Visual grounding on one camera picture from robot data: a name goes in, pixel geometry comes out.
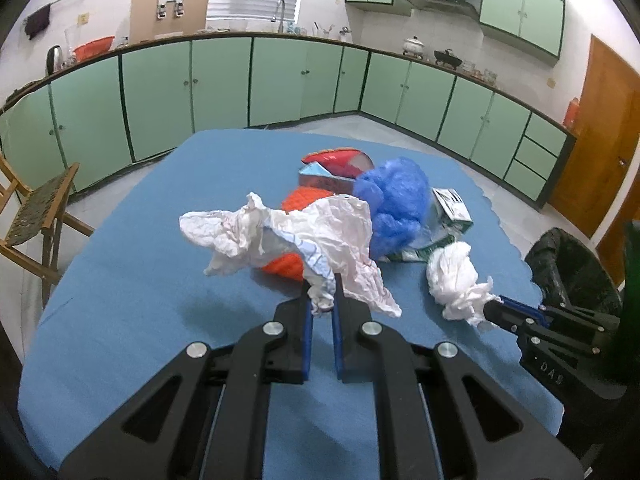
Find milk carton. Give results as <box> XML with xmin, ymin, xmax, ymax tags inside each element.
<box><xmin>387</xmin><ymin>187</ymin><xmax>473</xmax><ymax>264</ymax></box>

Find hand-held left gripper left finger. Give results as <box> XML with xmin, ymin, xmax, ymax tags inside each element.
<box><xmin>57</xmin><ymin>279</ymin><xmax>316</xmax><ymax>480</ymax></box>

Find red plastic basin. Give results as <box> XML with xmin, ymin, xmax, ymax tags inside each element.
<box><xmin>72</xmin><ymin>36</ymin><xmax>116</xmax><ymax>59</ymax></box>

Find green base cabinet row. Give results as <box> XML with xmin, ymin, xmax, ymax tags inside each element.
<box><xmin>0</xmin><ymin>35</ymin><xmax>576</xmax><ymax>211</ymax></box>

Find red snack bowl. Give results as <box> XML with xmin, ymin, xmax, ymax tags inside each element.
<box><xmin>300</xmin><ymin>147</ymin><xmax>375</xmax><ymax>179</ymax></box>

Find blue plastic bag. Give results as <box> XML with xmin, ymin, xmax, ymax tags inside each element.
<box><xmin>354</xmin><ymin>156</ymin><xmax>432</xmax><ymax>260</ymax></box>

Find range hood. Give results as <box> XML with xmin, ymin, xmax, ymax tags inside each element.
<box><xmin>397</xmin><ymin>0</ymin><xmax>478</xmax><ymax>18</ymax></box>

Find wooden chair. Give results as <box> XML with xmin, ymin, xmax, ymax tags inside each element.
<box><xmin>0</xmin><ymin>152</ymin><xmax>96</xmax><ymax>306</ymax></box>

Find row of glass jars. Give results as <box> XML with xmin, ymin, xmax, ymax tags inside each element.
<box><xmin>462</xmin><ymin>60</ymin><xmax>498</xmax><ymax>83</ymax></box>

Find wooden door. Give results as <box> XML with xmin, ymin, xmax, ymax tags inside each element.
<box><xmin>547</xmin><ymin>34</ymin><xmax>640</xmax><ymax>241</ymax></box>

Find brown cardboard sheet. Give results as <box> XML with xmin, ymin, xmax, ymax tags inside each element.
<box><xmin>129</xmin><ymin>0</ymin><xmax>211</xmax><ymax>43</ymax></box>

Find dark hanging towel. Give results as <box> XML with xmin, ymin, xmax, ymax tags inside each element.
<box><xmin>24</xmin><ymin>4</ymin><xmax>52</xmax><ymax>41</ymax></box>

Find orange mesh bag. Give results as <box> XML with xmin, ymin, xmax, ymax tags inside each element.
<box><xmin>257</xmin><ymin>186</ymin><xmax>336</xmax><ymax>281</ymax></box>

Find white paper sheet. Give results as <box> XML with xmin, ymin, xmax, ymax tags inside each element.
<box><xmin>179</xmin><ymin>192</ymin><xmax>403</xmax><ymax>319</ymax></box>

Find white tissue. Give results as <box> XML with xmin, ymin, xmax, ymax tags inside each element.
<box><xmin>426</xmin><ymin>241</ymin><xmax>502</xmax><ymax>332</ymax></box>

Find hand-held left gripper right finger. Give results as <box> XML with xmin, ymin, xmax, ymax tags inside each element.
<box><xmin>332</xmin><ymin>272</ymin><xmax>586</xmax><ymax>480</ymax></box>

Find green wall cabinets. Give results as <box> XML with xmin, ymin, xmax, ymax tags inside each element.
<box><xmin>345</xmin><ymin>0</ymin><xmax>566</xmax><ymax>66</ymax></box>

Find small blue carton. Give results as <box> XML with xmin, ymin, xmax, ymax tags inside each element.
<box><xmin>298</xmin><ymin>164</ymin><xmax>357</xmax><ymax>196</ymax></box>

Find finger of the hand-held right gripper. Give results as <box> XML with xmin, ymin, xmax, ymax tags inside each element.
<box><xmin>482</xmin><ymin>302</ymin><xmax>599</xmax><ymax>357</ymax></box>
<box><xmin>500</xmin><ymin>296</ymin><xmax>622</xmax><ymax>334</ymax></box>

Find blue tablecloth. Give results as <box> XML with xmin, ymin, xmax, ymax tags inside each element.
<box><xmin>17</xmin><ymin>129</ymin><xmax>566</xmax><ymax>480</ymax></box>

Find bin with black bag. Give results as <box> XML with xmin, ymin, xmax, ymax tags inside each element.
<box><xmin>524</xmin><ymin>227</ymin><xmax>626</xmax><ymax>321</ymax></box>

